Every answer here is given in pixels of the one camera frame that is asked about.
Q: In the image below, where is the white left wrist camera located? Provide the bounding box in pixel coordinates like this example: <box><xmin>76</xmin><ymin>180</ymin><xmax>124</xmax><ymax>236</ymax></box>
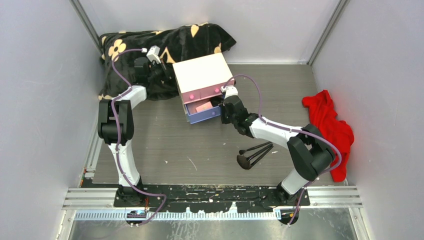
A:
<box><xmin>141</xmin><ymin>45</ymin><xmax>161</xmax><ymax>64</ymax></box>

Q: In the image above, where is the small pink card packet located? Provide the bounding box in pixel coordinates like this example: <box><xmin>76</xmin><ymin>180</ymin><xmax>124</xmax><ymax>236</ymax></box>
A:
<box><xmin>195</xmin><ymin>101</ymin><xmax>213</xmax><ymax>113</ymax></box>

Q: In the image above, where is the blue drawer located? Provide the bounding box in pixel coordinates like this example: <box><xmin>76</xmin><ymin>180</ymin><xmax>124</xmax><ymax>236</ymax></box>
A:
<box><xmin>184</xmin><ymin>96</ymin><xmax>223</xmax><ymax>124</ymax></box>

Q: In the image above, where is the black long makeup brush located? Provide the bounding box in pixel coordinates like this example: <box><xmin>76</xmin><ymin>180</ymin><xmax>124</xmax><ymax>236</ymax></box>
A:
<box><xmin>247</xmin><ymin>144</ymin><xmax>274</xmax><ymax>170</ymax></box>

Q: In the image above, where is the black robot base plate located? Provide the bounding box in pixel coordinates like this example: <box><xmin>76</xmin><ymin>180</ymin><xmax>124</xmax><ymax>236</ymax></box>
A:
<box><xmin>113</xmin><ymin>184</ymin><xmax>310</xmax><ymax>213</ymax></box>

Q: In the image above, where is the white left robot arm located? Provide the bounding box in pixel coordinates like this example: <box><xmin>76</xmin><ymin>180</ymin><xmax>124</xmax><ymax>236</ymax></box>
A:
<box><xmin>97</xmin><ymin>84</ymin><xmax>167</xmax><ymax>207</ymax></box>

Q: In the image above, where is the black fan makeup brush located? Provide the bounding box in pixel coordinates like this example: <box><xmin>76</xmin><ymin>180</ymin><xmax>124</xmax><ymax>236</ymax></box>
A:
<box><xmin>236</xmin><ymin>141</ymin><xmax>274</xmax><ymax>170</ymax></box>

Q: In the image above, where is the red cloth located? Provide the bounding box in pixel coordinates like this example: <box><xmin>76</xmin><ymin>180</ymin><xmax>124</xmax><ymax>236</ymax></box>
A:
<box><xmin>301</xmin><ymin>90</ymin><xmax>355</xmax><ymax>183</ymax></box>

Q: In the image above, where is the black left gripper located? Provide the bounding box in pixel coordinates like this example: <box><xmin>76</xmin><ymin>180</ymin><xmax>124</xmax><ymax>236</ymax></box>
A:
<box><xmin>148</xmin><ymin>59</ymin><xmax>181</xmax><ymax>84</ymax></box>

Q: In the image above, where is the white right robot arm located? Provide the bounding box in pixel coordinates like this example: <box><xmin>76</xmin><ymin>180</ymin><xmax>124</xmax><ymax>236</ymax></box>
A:
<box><xmin>221</xmin><ymin>95</ymin><xmax>336</xmax><ymax>206</ymax></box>

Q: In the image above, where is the black thin makeup brush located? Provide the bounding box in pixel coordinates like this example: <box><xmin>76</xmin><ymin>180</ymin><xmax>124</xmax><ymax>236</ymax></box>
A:
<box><xmin>238</xmin><ymin>141</ymin><xmax>272</xmax><ymax>155</ymax></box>

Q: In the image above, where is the black floral plush blanket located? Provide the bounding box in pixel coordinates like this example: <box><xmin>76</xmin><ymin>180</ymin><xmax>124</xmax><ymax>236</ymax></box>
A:
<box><xmin>98</xmin><ymin>22</ymin><xmax>237</xmax><ymax>101</ymax></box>

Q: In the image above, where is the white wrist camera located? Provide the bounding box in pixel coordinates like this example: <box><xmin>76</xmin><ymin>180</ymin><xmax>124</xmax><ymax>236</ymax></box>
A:
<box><xmin>220</xmin><ymin>85</ymin><xmax>238</xmax><ymax>99</ymax></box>
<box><xmin>141</xmin><ymin>45</ymin><xmax>161</xmax><ymax>64</ymax></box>

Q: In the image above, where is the white pink drawer organizer box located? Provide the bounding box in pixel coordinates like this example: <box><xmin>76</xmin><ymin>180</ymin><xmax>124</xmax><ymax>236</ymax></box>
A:
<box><xmin>172</xmin><ymin>53</ymin><xmax>233</xmax><ymax>114</ymax></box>

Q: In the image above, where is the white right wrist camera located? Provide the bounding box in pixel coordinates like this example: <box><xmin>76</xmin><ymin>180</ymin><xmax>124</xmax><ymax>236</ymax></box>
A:
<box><xmin>220</xmin><ymin>85</ymin><xmax>238</xmax><ymax>99</ymax></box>

